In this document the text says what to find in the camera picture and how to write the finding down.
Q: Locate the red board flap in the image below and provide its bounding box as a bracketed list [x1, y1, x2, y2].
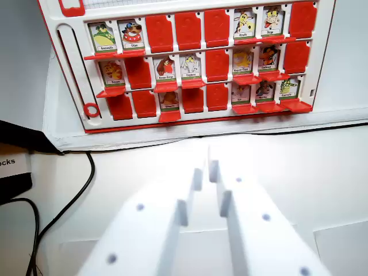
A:
[255, 101, 286, 113]

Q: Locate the red and white game board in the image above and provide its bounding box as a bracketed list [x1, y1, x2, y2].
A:
[36, 0, 337, 135]

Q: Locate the black box with white label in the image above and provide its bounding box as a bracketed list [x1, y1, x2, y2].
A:
[0, 120, 66, 205]

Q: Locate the thin black cable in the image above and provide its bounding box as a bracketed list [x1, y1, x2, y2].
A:
[25, 151, 96, 276]
[57, 122, 368, 155]
[0, 197, 40, 276]

